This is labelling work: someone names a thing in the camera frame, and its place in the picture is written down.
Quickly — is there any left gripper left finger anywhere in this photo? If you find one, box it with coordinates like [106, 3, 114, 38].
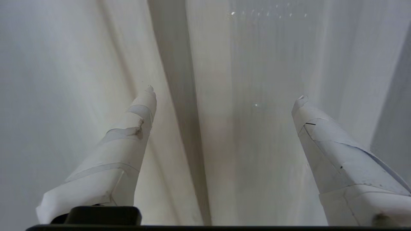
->
[36, 85, 157, 226]

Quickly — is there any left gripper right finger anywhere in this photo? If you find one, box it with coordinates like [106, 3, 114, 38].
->
[291, 95, 411, 226]

